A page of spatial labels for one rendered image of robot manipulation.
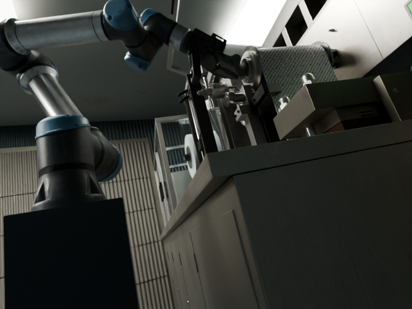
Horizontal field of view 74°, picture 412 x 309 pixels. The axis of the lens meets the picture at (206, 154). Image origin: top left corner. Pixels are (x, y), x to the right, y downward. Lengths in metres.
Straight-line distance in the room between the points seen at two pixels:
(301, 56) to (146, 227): 3.34
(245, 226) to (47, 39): 0.72
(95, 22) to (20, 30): 0.21
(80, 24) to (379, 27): 0.82
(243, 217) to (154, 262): 3.55
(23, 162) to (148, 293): 2.29
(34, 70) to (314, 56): 0.86
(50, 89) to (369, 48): 0.96
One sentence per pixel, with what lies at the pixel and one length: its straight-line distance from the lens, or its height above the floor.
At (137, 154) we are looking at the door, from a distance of 4.16.
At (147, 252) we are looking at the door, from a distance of 3.91.
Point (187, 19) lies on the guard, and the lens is 1.63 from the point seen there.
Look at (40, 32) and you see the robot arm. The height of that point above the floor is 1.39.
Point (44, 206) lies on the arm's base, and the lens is 0.62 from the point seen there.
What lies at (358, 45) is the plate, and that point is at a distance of 1.03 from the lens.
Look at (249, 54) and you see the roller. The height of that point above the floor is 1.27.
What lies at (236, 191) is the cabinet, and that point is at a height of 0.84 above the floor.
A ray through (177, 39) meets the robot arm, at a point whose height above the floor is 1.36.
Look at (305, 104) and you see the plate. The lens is 0.61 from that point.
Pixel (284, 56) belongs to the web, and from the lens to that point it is 0.92.
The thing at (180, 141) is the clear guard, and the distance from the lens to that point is 1.80.
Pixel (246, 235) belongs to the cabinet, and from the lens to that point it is 0.40.
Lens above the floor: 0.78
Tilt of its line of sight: 17 degrees up
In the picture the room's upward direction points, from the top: 14 degrees counter-clockwise
